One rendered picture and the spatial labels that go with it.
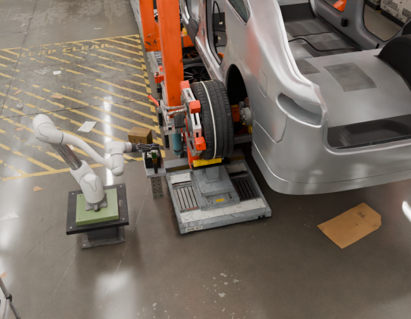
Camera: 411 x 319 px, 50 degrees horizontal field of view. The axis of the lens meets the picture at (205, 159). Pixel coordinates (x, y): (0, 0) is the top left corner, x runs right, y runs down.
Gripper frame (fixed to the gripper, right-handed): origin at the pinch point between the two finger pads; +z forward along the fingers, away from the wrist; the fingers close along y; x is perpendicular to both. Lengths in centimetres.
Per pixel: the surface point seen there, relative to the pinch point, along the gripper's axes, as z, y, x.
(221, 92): 43, -9, -59
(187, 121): 23.6, -0.6, -27.2
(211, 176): 58, -3, 29
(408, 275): 176, -138, 25
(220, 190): 62, -18, 33
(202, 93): 28, -6, -55
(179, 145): 26.5, 12.5, 5.5
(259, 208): 99, -32, 44
